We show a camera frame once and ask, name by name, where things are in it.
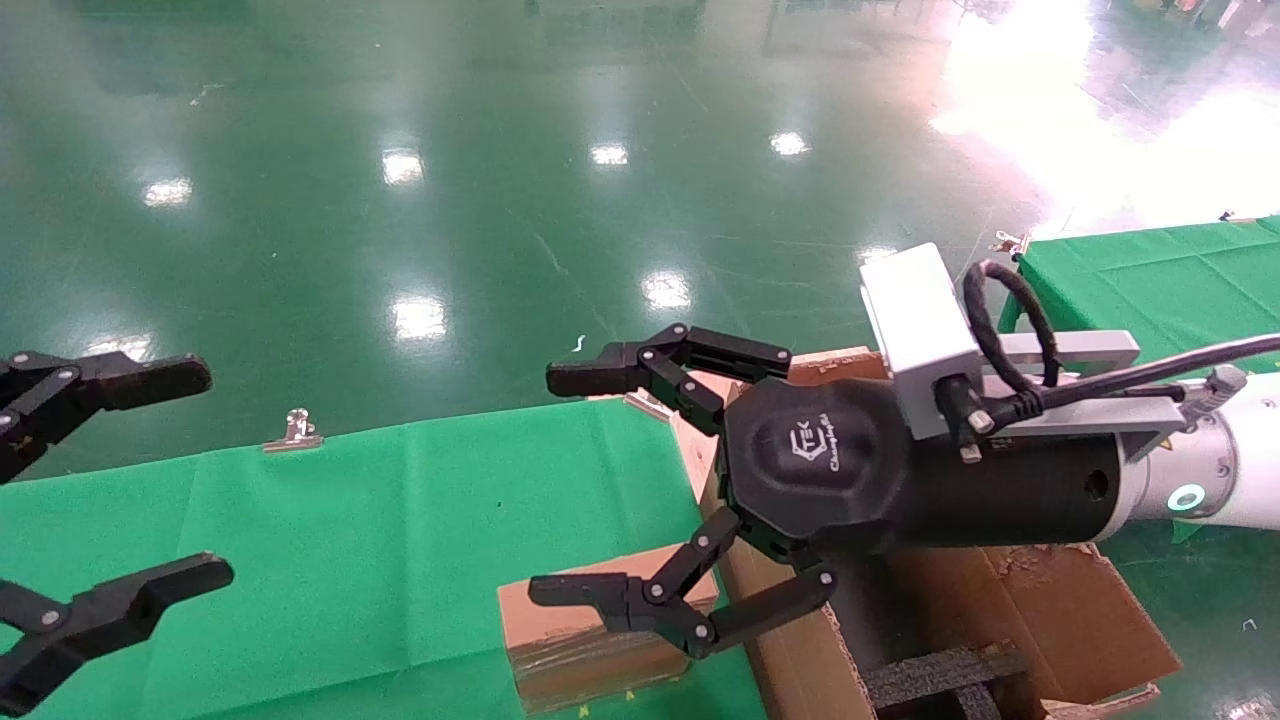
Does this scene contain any large open cardboard carton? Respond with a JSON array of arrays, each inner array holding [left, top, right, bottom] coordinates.
[[590, 345, 1183, 720]]

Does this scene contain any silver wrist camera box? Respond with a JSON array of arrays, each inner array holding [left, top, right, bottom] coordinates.
[[860, 242, 1186, 463]]

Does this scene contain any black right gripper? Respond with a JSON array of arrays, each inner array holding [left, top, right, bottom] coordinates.
[[528, 323, 1123, 659]]

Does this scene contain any black foam insert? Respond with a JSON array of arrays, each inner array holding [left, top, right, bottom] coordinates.
[[860, 645, 1031, 720]]

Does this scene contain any small brown cardboard box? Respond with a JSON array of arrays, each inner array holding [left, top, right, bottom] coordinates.
[[497, 545, 721, 714]]

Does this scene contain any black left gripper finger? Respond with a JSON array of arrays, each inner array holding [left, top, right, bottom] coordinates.
[[0, 350, 213, 486], [0, 553, 235, 716]]

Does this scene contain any black camera cable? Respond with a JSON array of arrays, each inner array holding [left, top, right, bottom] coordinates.
[[962, 258, 1280, 431]]

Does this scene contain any green tablecloth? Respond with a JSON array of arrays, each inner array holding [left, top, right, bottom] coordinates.
[[998, 215, 1280, 546], [0, 398, 766, 720]]

